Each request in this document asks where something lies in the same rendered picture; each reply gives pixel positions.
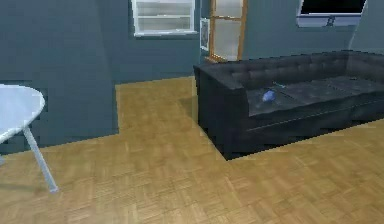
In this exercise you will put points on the blue round vase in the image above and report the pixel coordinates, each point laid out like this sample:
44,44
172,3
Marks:
268,96

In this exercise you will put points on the white round table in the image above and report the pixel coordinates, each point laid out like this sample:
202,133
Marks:
16,106

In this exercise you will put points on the black tufted sofa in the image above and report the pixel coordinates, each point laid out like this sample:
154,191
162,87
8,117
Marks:
226,116

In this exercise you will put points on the wooden framed glass door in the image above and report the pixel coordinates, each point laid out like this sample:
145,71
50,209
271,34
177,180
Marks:
228,30

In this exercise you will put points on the white framed window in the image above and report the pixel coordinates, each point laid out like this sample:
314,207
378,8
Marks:
163,16

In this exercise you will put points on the dark window with white sill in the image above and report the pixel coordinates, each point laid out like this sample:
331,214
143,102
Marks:
330,13

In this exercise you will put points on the small framed wall picture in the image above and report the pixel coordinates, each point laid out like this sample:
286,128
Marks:
204,34

